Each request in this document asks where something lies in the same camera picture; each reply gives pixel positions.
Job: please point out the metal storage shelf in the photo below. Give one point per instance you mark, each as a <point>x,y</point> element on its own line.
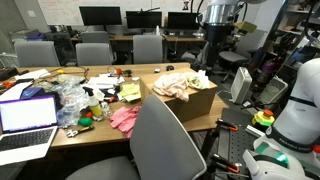
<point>293,30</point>

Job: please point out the small clear plastic bottle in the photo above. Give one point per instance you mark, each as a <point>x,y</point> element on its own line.
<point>106,109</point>

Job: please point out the silver laptop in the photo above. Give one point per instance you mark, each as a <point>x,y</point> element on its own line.
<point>26,126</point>

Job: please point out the black office chair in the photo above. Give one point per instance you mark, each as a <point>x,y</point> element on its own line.
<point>61,46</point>

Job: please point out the spray bottle yellow liquid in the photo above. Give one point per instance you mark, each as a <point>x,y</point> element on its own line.
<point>95,108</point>

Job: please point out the light pink cloth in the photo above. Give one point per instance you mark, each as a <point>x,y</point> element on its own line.
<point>171,85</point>

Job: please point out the yellow red emergency stop button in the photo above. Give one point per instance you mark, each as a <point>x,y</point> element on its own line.
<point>263,118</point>

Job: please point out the green black gadget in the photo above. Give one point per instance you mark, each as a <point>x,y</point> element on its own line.
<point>127,72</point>

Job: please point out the orange ball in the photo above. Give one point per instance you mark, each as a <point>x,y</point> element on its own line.
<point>118,71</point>

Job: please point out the bright pink cloth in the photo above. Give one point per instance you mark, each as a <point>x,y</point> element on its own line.
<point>125,120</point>

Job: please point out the small yellow ball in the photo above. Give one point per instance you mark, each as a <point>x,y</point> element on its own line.
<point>60,71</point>

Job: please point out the white desk bottle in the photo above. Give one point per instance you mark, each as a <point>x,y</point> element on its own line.
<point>157,30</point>

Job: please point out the small white tag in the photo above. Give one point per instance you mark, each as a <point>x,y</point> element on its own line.
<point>135,79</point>

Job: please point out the whiteboard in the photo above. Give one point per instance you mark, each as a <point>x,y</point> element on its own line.
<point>60,11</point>

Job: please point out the maroon bottle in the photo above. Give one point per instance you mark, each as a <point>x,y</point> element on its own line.
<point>268,70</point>

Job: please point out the clear plastic bag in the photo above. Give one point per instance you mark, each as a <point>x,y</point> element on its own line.
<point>68,100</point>

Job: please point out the black computer monitor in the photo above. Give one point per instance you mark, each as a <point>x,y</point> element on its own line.
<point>143,19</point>
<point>182,20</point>
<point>100,15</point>

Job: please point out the small orange toy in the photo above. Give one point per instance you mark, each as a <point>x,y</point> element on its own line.
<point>89,114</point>

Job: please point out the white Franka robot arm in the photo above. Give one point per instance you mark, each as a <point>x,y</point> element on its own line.
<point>300,116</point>

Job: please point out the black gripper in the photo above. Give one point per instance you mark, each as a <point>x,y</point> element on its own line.
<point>218,33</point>

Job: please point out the white space heater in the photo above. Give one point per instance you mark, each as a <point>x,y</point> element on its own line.
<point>240,85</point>

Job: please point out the white paper sheet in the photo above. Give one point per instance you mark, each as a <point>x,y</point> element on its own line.
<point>33,74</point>

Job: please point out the white paper stack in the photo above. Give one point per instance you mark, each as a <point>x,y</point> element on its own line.
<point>101,82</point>

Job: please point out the light green cloth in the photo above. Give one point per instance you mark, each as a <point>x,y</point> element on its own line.
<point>198,80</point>

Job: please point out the large cardboard box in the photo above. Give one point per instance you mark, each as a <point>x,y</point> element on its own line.
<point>196,103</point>

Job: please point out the green ball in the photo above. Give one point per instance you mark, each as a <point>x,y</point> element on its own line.
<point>85,122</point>

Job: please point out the blue box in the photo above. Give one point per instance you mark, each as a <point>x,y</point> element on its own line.
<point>32,92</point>

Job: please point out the white mesh bin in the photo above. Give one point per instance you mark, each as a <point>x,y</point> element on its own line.
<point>273,90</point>

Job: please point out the black tool case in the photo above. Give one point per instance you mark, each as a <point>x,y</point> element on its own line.
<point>8,73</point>

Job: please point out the yellow cloth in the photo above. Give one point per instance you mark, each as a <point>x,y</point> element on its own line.
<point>130,91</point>

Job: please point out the grey swivel chair with armrests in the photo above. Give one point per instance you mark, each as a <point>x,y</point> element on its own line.
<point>246,46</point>

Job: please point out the black perforated board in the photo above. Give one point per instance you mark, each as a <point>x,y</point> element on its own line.
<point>238,140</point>

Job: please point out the wooden desk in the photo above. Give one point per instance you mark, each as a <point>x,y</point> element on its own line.
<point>121,38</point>

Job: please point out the white cup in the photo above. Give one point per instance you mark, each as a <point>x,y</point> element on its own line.
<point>99,95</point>

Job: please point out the grey office chair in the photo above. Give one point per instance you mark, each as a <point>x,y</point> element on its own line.
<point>95,36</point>
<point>36,54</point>
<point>147,49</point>
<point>94,54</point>

